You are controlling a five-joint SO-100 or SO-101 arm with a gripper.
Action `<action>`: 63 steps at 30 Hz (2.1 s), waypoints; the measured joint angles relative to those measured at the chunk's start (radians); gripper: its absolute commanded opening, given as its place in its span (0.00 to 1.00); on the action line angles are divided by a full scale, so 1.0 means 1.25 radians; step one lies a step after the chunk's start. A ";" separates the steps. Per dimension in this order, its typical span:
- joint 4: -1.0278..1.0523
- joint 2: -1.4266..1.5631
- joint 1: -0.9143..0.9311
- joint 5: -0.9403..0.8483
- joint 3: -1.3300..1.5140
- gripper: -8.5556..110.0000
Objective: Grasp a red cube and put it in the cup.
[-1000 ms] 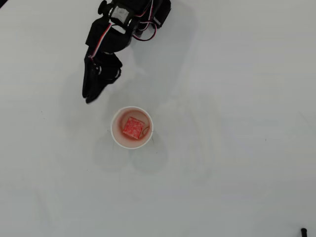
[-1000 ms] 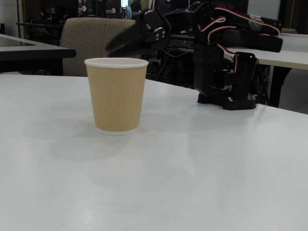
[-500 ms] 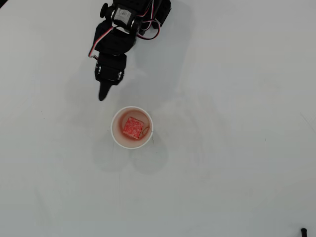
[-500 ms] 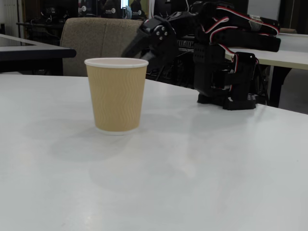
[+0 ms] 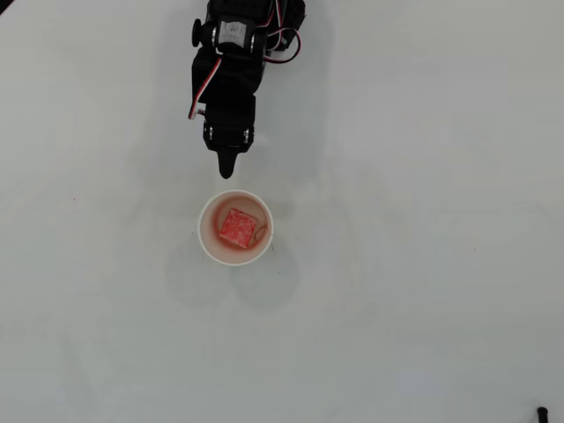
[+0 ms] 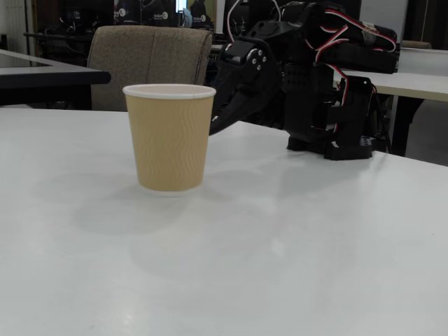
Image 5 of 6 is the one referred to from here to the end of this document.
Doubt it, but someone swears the tan paper cup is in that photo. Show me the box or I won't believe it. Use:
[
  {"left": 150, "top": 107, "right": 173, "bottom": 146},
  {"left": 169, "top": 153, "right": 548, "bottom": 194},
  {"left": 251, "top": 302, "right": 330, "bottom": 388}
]
[{"left": 197, "top": 189, "right": 275, "bottom": 267}]

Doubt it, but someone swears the red white servo cable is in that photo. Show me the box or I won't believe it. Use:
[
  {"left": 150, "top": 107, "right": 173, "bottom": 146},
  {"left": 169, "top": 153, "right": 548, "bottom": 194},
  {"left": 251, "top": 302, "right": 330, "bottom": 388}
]
[
  {"left": 263, "top": 0, "right": 303, "bottom": 65},
  {"left": 187, "top": 55, "right": 224, "bottom": 121}
]

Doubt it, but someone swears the red cube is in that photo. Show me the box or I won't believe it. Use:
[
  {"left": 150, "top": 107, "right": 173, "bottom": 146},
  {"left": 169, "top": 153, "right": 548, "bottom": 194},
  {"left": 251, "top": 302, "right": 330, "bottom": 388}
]
[{"left": 219, "top": 207, "right": 258, "bottom": 250}]

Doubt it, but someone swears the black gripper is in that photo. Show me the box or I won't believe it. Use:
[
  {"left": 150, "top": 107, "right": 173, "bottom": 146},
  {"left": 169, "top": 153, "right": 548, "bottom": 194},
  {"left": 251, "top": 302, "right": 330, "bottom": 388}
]
[{"left": 201, "top": 94, "right": 257, "bottom": 180}]

